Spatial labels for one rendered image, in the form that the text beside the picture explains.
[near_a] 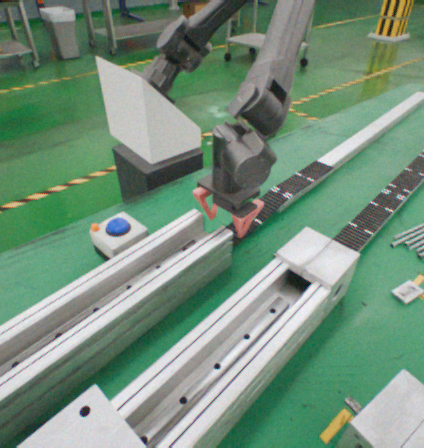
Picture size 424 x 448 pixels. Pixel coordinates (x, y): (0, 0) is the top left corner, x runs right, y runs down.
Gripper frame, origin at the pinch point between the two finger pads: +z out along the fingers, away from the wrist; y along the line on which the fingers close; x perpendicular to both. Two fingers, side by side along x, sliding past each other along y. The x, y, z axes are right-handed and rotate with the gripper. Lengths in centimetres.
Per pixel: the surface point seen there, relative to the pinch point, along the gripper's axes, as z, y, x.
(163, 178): 8.7, -33.1, 10.3
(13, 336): -3.4, -1.5, -39.8
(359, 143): 2, 1, 55
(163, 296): -0.7, 5.5, -20.5
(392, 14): 50, -201, 599
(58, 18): 35, -449, 181
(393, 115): 2, 0, 82
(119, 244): -1.2, -8.8, -18.8
